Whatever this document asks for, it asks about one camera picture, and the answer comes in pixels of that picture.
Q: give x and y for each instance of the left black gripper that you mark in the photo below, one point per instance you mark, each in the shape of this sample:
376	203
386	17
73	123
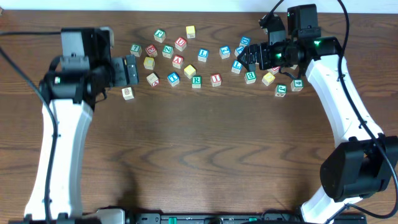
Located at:
117	71

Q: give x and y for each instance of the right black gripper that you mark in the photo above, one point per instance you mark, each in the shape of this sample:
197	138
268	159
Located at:
263	55

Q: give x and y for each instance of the yellow C block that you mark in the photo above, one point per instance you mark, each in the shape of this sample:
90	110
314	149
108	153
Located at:
149	63

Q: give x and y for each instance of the yellow O block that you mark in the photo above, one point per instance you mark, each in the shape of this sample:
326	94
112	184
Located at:
268	78

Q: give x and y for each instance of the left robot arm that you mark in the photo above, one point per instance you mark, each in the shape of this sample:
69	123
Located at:
68	91

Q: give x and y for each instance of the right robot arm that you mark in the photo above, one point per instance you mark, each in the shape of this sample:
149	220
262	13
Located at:
363	162

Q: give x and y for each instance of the blue P block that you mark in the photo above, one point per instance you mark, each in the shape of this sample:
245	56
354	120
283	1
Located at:
238	50

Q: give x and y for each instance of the blue L block right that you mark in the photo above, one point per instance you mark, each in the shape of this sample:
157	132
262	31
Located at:
236	67

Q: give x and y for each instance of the blue l block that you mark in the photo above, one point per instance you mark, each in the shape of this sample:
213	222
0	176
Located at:
203	55
236	67

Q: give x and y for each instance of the blue D block left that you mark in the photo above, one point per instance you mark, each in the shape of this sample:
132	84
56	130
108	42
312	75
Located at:
245	41

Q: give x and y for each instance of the wooden pineapple block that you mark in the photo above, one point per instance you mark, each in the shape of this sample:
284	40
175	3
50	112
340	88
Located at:
128	93

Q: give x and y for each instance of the green 7 block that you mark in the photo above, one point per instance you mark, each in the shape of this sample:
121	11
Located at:
136	50

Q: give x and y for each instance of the blue 2 block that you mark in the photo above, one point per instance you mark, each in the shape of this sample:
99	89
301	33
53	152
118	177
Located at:
225	52

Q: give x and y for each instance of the red U block right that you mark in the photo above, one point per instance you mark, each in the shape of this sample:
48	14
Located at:
273	70

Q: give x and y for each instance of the red u block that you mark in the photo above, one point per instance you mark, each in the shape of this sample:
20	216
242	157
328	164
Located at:
180	44
273	70

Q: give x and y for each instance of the red E block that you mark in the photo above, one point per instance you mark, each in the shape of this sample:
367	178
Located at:
151	51

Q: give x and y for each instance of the red I block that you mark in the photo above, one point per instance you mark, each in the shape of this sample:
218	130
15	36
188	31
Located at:
216	80

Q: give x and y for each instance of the green J block bottom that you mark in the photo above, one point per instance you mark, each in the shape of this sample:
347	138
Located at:
280	90

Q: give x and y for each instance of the green j block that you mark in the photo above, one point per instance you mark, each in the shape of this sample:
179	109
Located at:
280	90
159	35

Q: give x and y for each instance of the yellow X block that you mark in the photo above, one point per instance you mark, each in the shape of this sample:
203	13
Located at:
293	66

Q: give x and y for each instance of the blue L block centre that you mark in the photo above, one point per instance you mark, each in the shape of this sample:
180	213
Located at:
203	55

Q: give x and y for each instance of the green Z block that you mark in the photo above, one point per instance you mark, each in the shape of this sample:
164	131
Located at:
168	51

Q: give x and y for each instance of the green J block top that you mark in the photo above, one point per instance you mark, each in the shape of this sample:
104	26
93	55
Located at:
159	35

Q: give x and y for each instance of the blue T block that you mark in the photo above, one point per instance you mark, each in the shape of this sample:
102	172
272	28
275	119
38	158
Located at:
173	79

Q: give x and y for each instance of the green 4 block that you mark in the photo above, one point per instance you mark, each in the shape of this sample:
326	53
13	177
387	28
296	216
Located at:
296	85

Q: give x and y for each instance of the red A block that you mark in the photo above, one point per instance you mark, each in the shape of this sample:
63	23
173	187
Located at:
177	61

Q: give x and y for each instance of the green R block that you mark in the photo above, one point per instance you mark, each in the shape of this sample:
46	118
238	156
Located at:
196	82

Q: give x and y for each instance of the yellow block centre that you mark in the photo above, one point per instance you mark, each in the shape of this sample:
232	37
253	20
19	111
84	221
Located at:
190	71

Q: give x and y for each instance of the red U block left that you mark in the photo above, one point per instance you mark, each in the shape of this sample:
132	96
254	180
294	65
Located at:
180	44

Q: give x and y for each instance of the plain yellow block top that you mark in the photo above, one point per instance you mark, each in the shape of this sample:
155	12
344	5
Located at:
190	31

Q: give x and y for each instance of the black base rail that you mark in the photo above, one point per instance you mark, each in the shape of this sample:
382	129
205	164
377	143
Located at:
156	218

